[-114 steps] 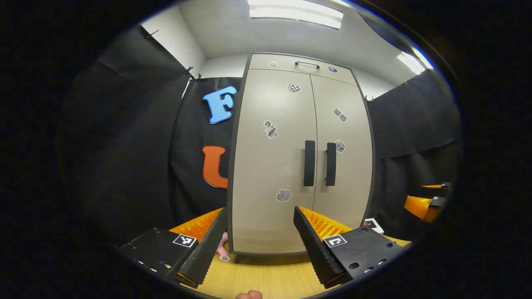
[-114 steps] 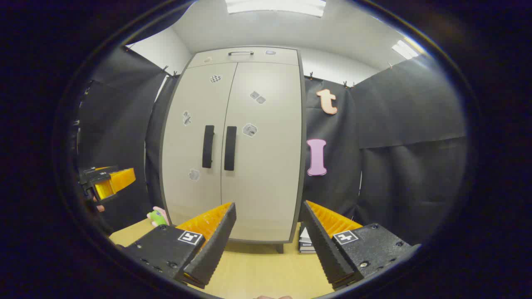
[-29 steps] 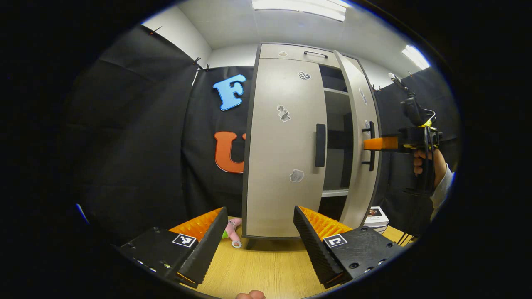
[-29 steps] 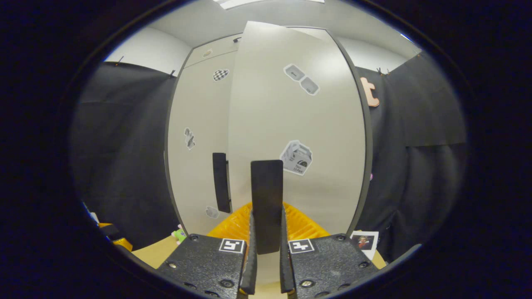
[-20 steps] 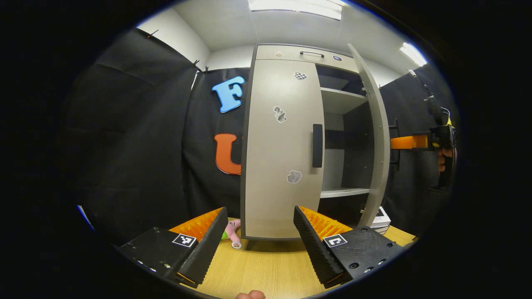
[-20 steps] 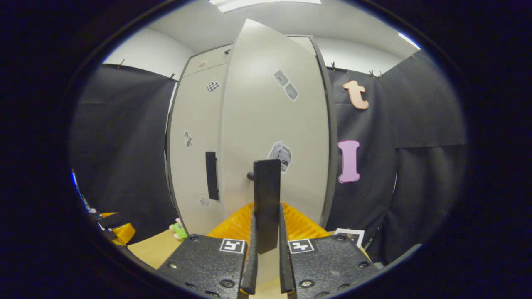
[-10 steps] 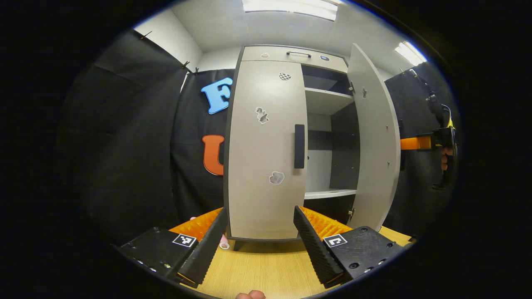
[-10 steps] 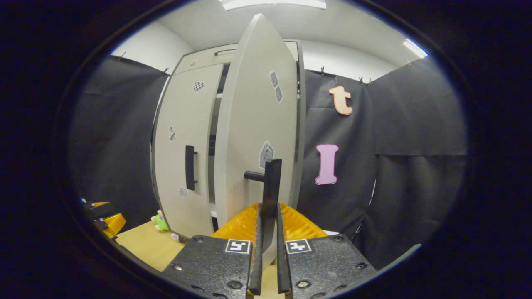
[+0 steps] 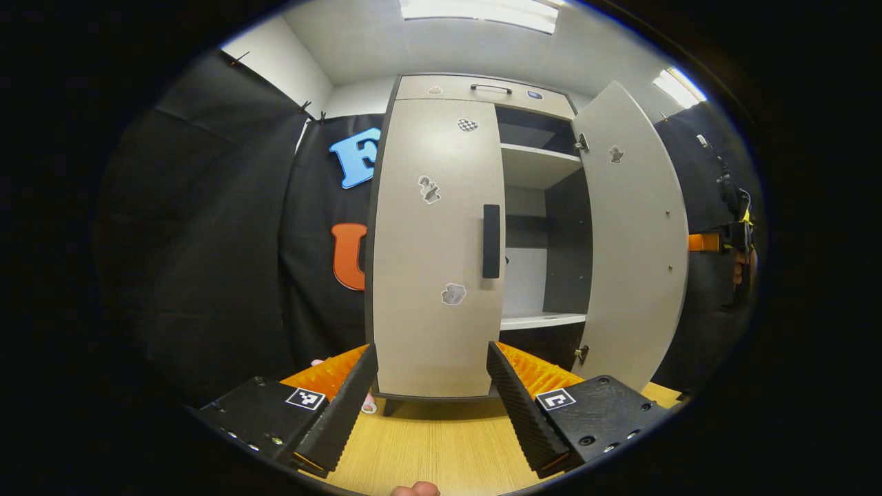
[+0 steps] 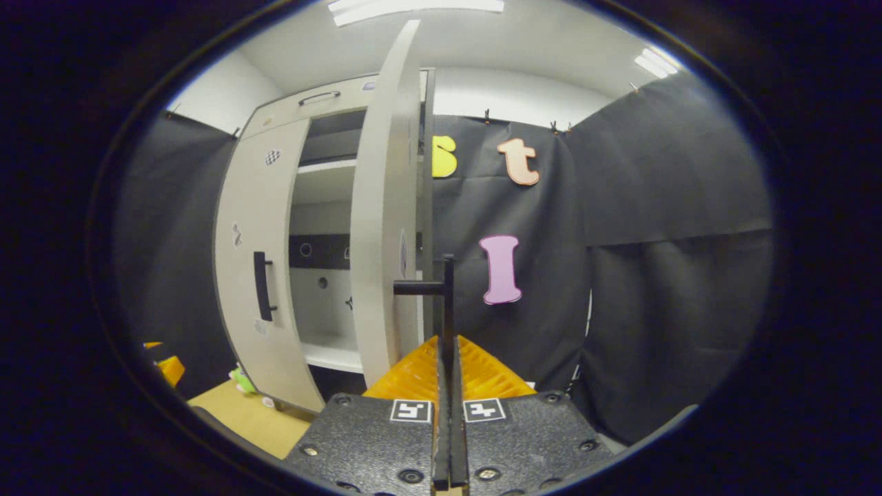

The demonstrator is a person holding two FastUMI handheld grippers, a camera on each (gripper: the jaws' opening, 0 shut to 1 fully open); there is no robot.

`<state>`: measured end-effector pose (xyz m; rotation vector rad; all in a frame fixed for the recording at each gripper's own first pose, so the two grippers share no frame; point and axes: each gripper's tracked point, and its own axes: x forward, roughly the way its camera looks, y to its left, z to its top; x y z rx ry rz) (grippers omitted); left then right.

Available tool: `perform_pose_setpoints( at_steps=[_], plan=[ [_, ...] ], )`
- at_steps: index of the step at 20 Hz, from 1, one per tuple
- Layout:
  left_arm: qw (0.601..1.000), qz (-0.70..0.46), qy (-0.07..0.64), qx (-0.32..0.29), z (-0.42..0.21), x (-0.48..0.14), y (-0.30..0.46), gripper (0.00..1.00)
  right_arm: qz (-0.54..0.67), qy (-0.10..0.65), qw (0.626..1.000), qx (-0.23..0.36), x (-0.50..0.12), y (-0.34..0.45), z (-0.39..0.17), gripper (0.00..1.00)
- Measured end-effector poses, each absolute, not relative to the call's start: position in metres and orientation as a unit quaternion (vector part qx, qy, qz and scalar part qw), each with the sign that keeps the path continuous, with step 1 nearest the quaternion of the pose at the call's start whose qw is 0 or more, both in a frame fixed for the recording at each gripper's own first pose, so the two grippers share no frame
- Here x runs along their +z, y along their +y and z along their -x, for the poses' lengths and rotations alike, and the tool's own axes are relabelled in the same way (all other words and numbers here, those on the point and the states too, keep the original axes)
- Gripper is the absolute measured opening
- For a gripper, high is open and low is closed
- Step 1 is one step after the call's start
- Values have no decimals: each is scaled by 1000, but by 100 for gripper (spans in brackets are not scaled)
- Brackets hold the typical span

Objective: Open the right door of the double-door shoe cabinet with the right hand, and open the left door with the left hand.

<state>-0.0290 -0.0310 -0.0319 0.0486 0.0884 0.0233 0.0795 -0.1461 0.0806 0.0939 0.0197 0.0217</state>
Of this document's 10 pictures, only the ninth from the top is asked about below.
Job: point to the ceiling light panel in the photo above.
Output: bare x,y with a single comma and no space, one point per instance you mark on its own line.
679,86
482,12

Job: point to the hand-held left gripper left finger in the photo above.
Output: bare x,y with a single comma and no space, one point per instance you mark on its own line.
344,413

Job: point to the metal door hinge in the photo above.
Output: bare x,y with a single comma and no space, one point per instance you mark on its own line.
582,143
583,354

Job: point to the beige cabinet drawer front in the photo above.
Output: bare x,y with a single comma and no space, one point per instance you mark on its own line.
455,103

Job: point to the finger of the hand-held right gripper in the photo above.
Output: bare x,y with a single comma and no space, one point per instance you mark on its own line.
703,242

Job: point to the white cabinet shelf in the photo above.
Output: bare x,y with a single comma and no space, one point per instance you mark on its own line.
541,320
537,165

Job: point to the beige shoe cabinet door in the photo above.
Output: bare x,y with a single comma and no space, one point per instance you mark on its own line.
427,331
634,262

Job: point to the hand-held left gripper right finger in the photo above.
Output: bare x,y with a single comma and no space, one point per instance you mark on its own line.
524,413

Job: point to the black backdrop cloth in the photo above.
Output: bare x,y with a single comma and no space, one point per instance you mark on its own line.
207,241

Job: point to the grey double-door shoe cabinet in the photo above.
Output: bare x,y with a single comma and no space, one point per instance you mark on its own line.
566,248

